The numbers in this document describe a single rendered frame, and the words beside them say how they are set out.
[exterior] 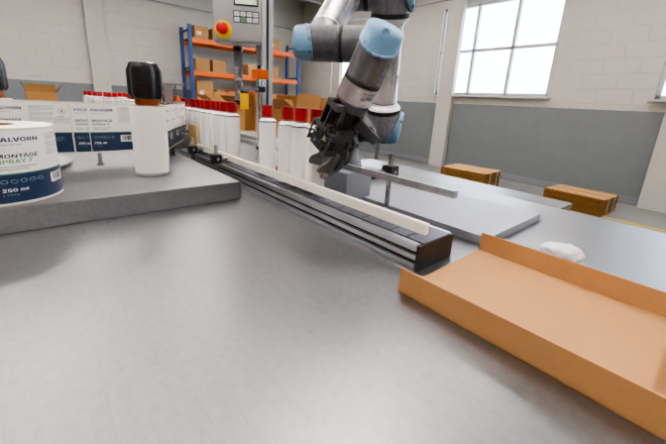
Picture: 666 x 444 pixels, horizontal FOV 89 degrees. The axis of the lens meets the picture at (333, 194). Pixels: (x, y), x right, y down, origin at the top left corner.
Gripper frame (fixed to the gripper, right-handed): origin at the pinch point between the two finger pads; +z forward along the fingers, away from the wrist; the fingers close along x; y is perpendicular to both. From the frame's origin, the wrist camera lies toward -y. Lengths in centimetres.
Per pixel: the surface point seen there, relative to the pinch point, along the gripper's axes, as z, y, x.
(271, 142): 8.8, 0.2, -24.2
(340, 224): 0.5, 5.9, 15.0
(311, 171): 1.5, 2.0, -2.6
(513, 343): -18, 14, 49
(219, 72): 299, -275, -650
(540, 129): 69, -535, -107
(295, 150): 0.7, 2.6, -10.3
